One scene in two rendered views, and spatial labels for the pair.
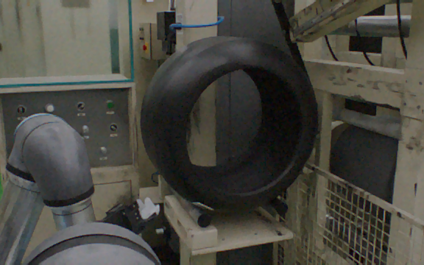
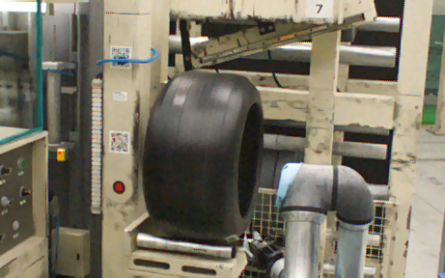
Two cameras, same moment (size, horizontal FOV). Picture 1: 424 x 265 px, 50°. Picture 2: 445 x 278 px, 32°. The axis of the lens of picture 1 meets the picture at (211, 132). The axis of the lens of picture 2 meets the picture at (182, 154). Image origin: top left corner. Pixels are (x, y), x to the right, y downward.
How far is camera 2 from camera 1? 209 cm
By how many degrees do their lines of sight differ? 52
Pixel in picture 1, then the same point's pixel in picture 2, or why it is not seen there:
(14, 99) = not seen: outside the picture
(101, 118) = (15, 182)
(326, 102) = not seen: hidden behind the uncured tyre
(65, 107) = not seen: outside the picture
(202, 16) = (146, 48)
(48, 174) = (369, 200)
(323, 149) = not seen: hidden behind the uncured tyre
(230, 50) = (245, 88)
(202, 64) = (239, 103)
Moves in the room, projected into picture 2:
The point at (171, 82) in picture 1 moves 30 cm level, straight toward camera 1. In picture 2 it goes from (224, 124) to (316, 136)
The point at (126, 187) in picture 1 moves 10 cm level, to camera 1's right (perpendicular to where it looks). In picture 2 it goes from (42, 264) to (64, 258)
